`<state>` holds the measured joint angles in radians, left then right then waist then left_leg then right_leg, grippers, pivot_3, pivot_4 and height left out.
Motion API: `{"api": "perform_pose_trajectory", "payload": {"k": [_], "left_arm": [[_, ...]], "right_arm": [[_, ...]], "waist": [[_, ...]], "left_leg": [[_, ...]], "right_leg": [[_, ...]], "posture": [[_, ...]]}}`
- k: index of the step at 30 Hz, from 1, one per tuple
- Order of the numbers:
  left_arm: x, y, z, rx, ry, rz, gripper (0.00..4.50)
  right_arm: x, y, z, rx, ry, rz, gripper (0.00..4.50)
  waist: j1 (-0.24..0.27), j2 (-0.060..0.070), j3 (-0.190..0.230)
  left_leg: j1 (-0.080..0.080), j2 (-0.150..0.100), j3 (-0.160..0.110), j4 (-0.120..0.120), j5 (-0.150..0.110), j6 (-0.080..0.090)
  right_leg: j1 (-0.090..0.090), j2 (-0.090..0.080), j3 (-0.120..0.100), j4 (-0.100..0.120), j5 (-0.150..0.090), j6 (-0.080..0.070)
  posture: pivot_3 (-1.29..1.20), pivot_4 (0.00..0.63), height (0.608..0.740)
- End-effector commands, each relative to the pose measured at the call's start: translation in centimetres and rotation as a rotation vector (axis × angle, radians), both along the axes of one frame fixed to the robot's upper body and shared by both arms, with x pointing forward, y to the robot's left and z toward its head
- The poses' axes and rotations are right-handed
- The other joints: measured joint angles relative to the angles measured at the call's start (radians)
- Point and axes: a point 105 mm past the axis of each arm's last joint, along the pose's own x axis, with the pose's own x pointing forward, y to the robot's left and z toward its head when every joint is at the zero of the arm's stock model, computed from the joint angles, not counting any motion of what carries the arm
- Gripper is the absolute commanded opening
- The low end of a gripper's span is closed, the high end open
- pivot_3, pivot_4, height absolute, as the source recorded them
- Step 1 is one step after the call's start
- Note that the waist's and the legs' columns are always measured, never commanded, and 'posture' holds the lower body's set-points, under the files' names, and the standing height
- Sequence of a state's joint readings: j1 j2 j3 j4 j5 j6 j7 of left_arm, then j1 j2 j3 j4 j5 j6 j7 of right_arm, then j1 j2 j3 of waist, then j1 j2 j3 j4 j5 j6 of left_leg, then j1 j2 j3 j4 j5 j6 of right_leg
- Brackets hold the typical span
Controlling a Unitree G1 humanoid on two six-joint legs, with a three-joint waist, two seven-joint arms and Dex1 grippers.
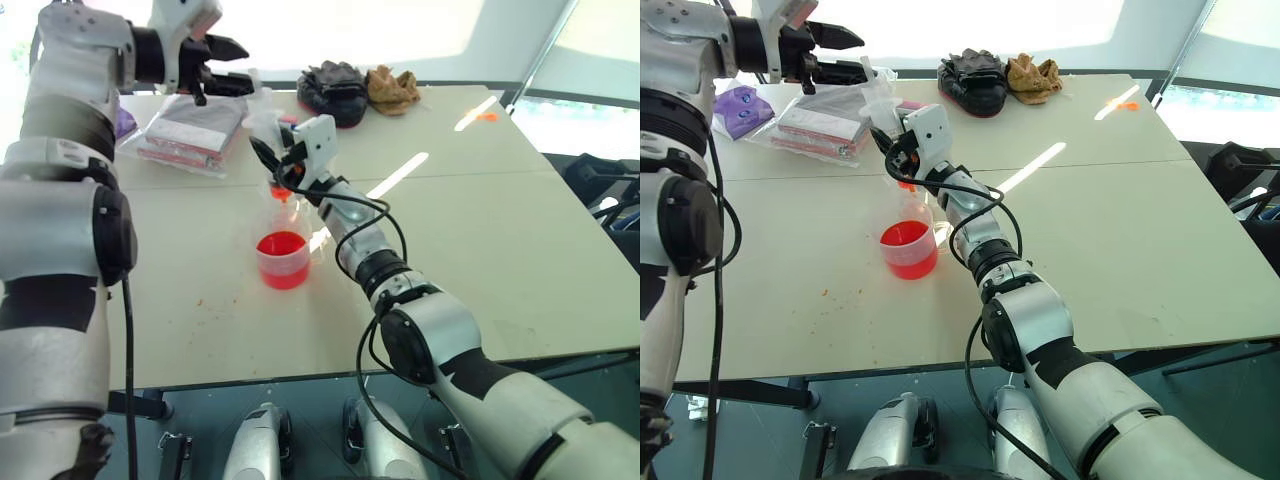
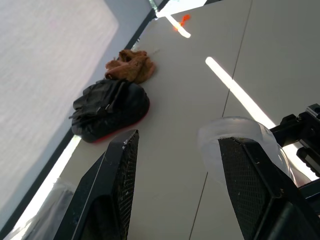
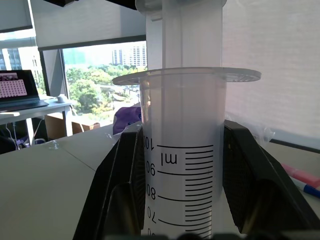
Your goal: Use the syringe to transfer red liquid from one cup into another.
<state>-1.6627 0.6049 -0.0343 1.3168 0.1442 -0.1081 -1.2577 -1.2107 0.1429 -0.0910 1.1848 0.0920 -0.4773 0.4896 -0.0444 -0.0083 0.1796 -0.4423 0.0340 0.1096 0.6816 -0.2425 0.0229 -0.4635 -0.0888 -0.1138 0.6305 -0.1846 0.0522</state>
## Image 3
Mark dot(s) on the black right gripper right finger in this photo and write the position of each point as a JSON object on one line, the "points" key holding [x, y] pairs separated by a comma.
{"points": [[252, 170]]}

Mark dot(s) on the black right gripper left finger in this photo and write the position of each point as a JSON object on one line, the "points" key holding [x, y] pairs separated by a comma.
{"points": [[117, 180]]}

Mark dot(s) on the large clear plastic syringe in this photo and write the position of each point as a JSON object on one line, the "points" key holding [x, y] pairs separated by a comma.
{"points": [[186, 120]]}

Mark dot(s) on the clear crumpled plastic wrap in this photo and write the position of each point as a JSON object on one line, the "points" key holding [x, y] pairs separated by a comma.
{"points": [[265, 133]]}

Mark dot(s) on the pink marker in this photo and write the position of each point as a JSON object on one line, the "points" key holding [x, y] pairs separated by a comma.
{"points": [[301, 173]]}

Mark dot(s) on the blue and white marker pen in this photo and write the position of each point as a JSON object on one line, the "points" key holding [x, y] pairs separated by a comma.
{"points": [[306, 188]]}

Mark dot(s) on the purple cloth bag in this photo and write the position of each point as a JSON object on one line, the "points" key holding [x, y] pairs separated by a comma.
{"points": [[126, 118]]}

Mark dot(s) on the brown cardboard box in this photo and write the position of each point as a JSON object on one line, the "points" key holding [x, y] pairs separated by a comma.
{"points": [[65, 125]]}

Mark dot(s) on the white roller window blind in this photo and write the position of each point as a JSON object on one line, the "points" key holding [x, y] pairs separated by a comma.
{"points": [[85, 22], [15, 15], [271, 70]]}

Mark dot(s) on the white side table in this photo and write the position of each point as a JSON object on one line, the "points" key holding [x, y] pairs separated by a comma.
{"points": [[37, 112]]}

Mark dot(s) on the open laptop with pink screen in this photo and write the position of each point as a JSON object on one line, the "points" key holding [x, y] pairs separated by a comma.
{"points": [[17, 88]]}

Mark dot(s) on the black overhead robot part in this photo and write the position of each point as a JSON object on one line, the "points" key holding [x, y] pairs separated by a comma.
{"points": [[100, 3]]}

